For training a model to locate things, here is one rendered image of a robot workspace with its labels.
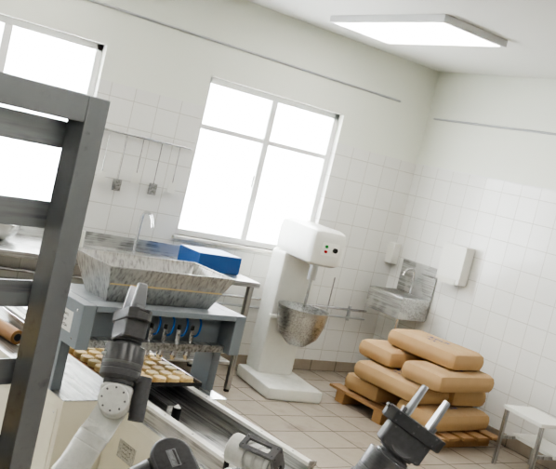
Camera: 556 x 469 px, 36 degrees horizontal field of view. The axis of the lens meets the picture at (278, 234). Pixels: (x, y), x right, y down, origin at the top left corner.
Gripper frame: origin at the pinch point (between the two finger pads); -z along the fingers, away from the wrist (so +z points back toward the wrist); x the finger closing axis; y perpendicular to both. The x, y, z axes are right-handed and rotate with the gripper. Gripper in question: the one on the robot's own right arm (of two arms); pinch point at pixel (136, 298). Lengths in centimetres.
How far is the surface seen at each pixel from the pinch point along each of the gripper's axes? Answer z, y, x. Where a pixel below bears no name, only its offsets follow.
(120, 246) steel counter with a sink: -140, -140, -429
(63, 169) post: 10, 44, 87
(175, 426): 17, -53, -82
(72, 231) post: 16, 41, 86
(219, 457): 26, -59, -59
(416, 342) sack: -109, -365, -340
